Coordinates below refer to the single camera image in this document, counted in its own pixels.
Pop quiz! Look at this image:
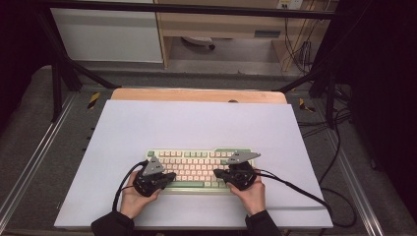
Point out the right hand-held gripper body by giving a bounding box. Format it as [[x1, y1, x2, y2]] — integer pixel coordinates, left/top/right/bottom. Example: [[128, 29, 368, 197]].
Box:
[[225, 149, 262, 192]]

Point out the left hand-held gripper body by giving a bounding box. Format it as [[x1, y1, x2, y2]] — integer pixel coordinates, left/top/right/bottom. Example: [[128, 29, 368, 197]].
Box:
[[132, 155, 169, 199]]

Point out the green and cream keyboard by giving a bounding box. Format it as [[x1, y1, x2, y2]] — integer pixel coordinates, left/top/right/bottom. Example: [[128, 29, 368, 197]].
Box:
[[146, 147, 256, 195]]

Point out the person's left hand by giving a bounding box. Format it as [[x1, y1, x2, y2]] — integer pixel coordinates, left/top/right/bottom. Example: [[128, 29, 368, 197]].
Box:
[[119, 170, 162, 220]]

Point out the person's right hand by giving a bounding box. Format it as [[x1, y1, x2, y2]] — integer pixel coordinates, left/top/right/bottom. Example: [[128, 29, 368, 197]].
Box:
[[226, 176, 267, 217]]

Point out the white table cover sheet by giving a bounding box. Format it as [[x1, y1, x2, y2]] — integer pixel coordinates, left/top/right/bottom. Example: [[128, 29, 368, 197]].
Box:
[[53, 99, 334, 230]]

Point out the yellow black tape strip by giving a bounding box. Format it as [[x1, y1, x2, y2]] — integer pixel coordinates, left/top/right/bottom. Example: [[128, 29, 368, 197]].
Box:
[[298, 97, 317, 113], [87, 91, 101, 110]]

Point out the black metal stand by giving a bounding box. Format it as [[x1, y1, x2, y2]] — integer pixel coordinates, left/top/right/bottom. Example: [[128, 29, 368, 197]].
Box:
[[275, 62, 340, 130], [32, 9, 123, 123]]

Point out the office chair base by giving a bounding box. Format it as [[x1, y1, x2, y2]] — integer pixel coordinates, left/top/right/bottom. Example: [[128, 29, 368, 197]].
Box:
[[181, 35, 216, 51]]

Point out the wooden desk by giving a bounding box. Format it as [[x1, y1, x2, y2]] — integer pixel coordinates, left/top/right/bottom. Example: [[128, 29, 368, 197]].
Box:
[[153, 0, 339, 72]]

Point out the white cabinet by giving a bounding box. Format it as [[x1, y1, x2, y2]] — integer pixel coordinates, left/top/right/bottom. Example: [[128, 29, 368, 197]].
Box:
[[49, 7, 164, 64]]

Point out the left hand-held gripper black cable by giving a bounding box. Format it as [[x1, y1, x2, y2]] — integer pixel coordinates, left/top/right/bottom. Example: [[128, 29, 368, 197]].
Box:
[[111, 159, 149, 212]]

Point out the hand-held gripper black cable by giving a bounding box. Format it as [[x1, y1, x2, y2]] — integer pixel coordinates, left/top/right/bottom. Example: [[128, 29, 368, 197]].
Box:
[[111, 159, 149, 212], [254, 167, 358, 229]]

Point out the right hand-held gripper black cable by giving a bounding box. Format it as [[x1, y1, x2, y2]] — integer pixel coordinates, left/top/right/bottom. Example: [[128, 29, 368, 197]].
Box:
[[254, 167, 358, 229]]

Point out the aluminium floor rail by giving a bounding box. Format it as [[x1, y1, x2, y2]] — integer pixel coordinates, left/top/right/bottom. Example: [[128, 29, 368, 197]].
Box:
[[323, 127, 386, 236], [0, 92, 79, 224]]

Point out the hanging cable bundle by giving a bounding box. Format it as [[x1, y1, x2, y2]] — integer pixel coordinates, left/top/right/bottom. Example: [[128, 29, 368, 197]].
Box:
[[282, 16, 325, 75]]

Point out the black metal frame bar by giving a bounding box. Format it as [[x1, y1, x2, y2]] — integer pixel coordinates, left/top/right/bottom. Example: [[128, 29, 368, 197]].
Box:
[[32, 0, 340, 20]]

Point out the white wall socket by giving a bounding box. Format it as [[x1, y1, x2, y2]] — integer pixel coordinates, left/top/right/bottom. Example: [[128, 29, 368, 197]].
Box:
[[276, 0, 305, 11]]

